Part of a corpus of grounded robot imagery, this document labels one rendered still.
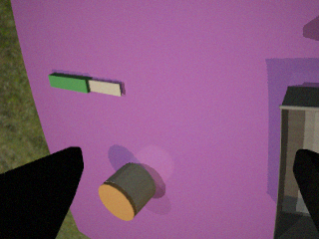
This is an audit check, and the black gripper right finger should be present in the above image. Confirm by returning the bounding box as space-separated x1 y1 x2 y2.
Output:
292 148 319 232

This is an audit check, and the grey rectangular tray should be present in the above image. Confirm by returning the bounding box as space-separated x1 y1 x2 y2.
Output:
274 87 319 239

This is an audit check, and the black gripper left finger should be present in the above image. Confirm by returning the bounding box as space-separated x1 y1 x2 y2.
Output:
0 147 84 239

